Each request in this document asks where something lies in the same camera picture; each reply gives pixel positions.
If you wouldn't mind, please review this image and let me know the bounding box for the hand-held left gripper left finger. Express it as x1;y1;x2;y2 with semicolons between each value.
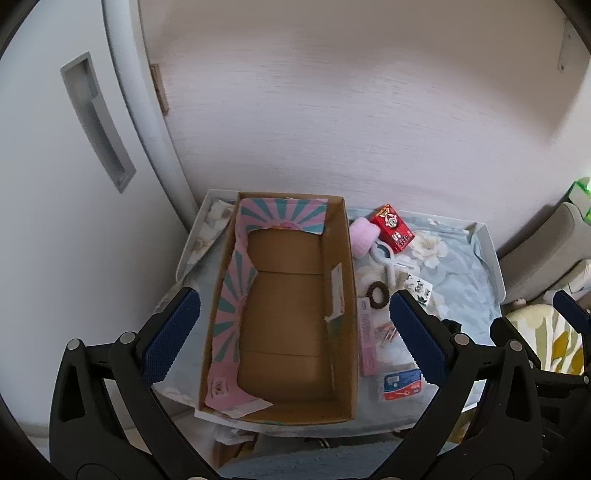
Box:
48;287;218;480

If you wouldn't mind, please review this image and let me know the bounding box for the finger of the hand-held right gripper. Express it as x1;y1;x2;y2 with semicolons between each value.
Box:
553;290;591;333
490;316;541;370

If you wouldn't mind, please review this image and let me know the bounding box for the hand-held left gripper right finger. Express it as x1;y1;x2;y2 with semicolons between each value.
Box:
369;291;544;480

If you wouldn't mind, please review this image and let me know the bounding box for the long pink packet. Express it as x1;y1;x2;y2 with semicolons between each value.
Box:
357;298;379;377

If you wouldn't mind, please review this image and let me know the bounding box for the blue white red packet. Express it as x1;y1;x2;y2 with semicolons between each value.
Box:
376;368;424;402

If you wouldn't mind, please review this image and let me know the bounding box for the white floral print card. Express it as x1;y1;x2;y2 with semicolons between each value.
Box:
401;272;435;305

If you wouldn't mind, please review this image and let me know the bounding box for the brown hair tie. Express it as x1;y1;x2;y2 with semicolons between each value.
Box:
366;280;393;306

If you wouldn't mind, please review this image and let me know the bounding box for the white plastic ring tool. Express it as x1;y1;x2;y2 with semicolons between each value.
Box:
369;240;423;289

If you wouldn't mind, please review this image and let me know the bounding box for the cardboard box with pink lining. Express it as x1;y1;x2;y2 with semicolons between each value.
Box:
194;191;360;425

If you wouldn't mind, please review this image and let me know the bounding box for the pink fluffy roll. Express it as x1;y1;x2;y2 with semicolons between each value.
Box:
349;217;382;258

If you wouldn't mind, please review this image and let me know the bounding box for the red snack box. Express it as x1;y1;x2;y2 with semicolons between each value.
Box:
368;204;415;253

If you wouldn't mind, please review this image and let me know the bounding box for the yellow leaf print cushion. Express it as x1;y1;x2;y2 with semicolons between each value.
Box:
505;300;591;372

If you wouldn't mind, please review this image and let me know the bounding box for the beige chair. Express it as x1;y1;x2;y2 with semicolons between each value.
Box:
496;202;591;305

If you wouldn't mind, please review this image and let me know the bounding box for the white raised-edge table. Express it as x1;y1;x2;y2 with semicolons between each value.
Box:
175;189;506;437

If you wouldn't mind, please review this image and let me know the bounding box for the green box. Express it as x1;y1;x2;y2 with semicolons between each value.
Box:
568;176;591;222

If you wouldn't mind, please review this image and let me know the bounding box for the crumpled white paper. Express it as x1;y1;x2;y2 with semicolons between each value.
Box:
212;425;259;460

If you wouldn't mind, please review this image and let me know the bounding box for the blue rug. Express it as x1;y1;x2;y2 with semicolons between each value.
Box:
222;436;416;480

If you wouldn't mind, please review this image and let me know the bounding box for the white sliding door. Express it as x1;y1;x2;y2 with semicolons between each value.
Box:
0;0;195;425

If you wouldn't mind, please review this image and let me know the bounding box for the beige metal hinge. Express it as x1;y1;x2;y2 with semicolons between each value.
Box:
151;64;169;114

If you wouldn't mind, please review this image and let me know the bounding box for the grey recessed door handle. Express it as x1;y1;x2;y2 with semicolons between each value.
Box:
60;52;137;193

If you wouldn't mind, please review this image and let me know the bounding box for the grey wall bracket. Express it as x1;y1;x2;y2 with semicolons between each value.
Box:
556;23;583;72

